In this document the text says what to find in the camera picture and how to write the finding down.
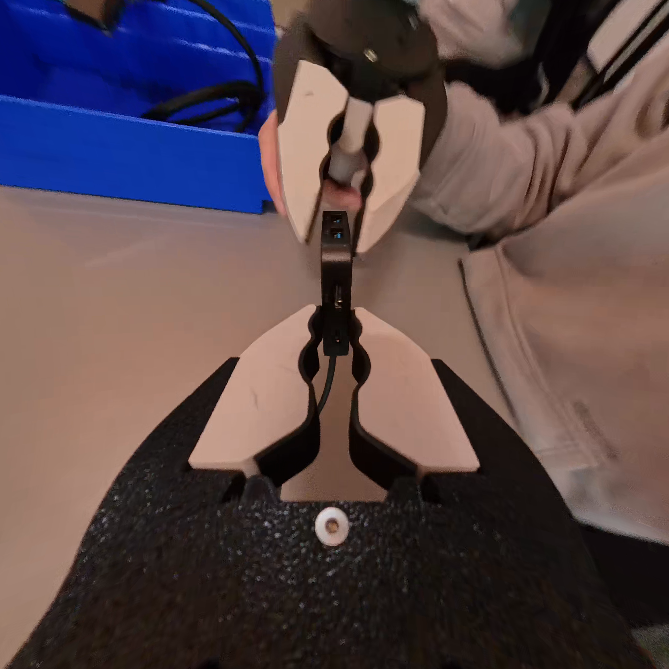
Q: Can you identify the person's right hand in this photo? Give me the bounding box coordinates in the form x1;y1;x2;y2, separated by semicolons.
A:
257;111;365;216

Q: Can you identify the thick black cable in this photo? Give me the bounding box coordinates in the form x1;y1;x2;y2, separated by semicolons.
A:
140;0;268;132

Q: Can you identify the blue plastic bin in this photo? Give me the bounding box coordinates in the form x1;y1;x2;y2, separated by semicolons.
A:
0;0;279;215

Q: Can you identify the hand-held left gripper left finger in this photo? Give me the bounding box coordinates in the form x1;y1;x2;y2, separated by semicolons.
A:
188;304;321;487

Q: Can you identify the black usb hub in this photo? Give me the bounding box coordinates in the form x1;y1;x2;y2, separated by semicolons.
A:
320;210;355;356

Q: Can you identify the person's grey hoodie torso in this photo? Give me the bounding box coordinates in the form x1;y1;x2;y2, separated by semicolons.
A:
458;172;669;545

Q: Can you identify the person's right forearm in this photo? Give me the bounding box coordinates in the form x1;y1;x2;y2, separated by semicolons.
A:
412;47;669;239

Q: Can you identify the grey usb cable plug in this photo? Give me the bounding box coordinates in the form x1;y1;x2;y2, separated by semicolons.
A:
326;96;375;185

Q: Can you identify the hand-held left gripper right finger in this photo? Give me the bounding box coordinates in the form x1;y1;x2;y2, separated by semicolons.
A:
348;307;480;484

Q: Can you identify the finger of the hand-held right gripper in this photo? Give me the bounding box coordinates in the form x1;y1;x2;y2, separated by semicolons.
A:
276;59;349;245
354;94;425;255

